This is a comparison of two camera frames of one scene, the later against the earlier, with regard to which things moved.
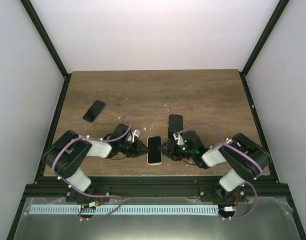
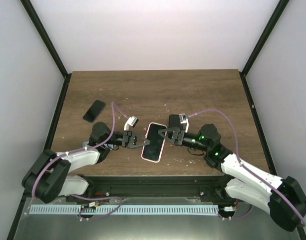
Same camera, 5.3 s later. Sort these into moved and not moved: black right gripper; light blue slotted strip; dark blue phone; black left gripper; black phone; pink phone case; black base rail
Moved: black left gripper; black right gripper; pink phone case
Not moved: dark blue phone; light blue slotted strip; black phone; black base rail
